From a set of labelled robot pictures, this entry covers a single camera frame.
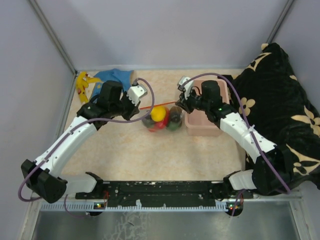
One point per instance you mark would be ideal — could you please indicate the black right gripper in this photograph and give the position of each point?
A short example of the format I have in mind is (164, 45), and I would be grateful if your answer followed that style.
(185, 104)

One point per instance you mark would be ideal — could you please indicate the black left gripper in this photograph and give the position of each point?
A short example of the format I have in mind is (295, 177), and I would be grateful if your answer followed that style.
(133, 109)

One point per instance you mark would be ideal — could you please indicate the dark purple fruit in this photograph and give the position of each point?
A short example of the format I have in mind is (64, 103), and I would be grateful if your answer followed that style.
(148, 122)
(175, 114)

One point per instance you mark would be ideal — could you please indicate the clear zip bag orange zipper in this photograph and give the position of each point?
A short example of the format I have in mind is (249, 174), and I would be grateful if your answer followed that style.
(167, 105)

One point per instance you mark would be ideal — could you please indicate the pink plastic bin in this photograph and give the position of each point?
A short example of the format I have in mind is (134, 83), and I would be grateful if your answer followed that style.
(197, 123)

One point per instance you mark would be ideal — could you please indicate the dark green lime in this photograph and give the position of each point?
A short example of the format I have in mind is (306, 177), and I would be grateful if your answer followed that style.
(173, 126)

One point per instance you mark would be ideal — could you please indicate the yellow lemon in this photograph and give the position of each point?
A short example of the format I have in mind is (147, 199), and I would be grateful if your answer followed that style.
(158, 113)

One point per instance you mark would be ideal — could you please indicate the red pepper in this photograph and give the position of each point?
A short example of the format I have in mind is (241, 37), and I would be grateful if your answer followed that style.
(157, 126)

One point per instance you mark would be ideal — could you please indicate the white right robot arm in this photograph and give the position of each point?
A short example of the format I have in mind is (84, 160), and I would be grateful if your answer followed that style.
(271, 163)

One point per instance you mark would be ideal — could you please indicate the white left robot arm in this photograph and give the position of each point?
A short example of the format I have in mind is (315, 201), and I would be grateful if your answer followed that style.
(43, 175)

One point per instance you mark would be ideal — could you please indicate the blue cloth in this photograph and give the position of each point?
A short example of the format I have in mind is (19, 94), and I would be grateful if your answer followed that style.
(117, 75)

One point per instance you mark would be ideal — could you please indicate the yellow plush toy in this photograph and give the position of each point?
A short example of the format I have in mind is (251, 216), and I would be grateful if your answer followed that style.
(82, 82)

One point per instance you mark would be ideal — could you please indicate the black floral blanket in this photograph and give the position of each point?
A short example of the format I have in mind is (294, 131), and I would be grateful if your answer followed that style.
(268, 93)

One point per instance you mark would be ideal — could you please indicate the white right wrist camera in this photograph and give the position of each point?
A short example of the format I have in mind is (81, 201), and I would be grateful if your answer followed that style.
(185, 85)

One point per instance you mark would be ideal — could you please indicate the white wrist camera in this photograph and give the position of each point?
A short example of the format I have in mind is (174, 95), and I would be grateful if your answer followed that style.
(185, 85)
(136, 93)

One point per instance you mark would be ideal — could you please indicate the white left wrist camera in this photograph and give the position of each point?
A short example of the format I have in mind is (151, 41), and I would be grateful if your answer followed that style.
(136, 93)

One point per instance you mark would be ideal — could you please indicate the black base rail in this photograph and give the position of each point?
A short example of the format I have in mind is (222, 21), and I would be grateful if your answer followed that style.
(155, 194)

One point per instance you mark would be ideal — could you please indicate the white slotted cable duct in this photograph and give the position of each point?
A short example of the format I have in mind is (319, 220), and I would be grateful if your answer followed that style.
(96, 206)

